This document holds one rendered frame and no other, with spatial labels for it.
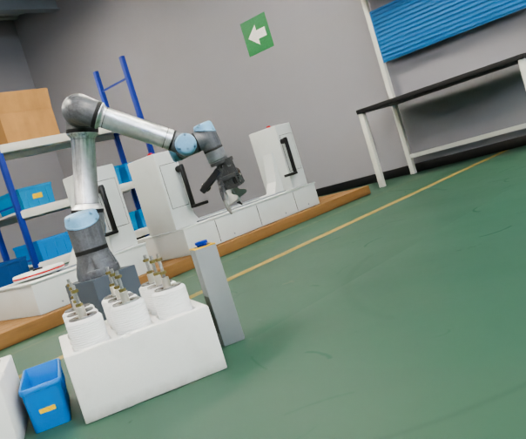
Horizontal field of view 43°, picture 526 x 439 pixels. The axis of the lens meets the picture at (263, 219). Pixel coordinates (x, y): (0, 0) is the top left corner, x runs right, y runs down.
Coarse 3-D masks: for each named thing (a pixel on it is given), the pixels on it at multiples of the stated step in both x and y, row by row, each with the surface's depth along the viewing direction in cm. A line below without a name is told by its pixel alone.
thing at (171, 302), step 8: (176, 288) 180; (184, 288) 182; (152, 296) 182; (160, 296) 180; (168, 296) 179; (176, 296) 180; (184, 296) 181; (160, 304) 180; (168, 304) 179; (176, 304) 180; (184, 304) 181; (160, 312) 181; (168, 312) 180; (176, 312) 180; (184, 312) 181; (160, 320) 182
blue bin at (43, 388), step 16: (32, 368) 201; (48, 368) 202; (32, 384) 200; (48, 384) 174; (64, 384) 189; (32, 400) 173; (48, 400) 174; (64, 400) 176; (32, 416) 173; (48, 416) 175; (64, 416) 176
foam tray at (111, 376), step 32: (192, 320) 178; (64, 352) 175; (96, 352) 170; (128, 352) 172; (160, 352) 175; (192, 352) 178; (96, 384) 169; (128, 384) 172; (160, 384) 175; (96, 416) 169
